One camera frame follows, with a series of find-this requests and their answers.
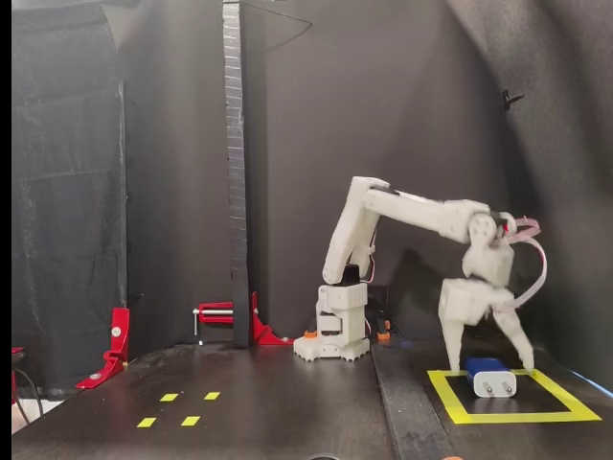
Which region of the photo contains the dark grey flat rail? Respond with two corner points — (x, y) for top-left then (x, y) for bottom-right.
(371, 342), (459, 460)

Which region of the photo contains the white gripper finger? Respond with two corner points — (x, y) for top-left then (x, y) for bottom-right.
(495, 306), (536, 371)
(440, 315), (464, 373)

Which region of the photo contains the black mesh curtain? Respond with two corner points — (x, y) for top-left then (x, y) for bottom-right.
(11, 2), (129, 402)

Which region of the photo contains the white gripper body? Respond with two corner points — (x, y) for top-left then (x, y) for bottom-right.
(439, 280), (516, 328)

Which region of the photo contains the blue and white charger plug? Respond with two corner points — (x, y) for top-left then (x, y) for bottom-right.
(462, 356), (518, 400)

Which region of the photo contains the red triangular metal bracket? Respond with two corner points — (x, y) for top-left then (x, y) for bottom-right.
(251, 290), (294, 347)

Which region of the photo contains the red screw clamp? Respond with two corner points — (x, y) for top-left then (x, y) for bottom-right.
(193, 301), (236, 347)

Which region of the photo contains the gripper servo wire loop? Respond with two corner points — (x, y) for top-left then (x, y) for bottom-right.
(505, 216), (548, 315)

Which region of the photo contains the small black clip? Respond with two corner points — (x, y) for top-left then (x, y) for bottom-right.
(501, 88), (526, 112)

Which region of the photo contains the thin black cable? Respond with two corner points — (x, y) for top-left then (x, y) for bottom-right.
(11, 367), (45, 426)

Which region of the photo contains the yellow tape square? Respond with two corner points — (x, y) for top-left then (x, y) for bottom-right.
(427, 368), (603, 426)

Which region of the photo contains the tall black foam post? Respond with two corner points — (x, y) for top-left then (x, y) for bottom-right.
(221, 0), (251, 350)

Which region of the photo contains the black backdrop cloth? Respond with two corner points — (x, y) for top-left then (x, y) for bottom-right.
(117, 0), (613, 370)

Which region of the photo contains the upper arm servo wire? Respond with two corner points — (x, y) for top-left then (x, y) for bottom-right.
(361, 229), (379, 285)

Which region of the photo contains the red angled metal bracket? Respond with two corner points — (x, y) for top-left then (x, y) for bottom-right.
(75, 306), (131, 390)

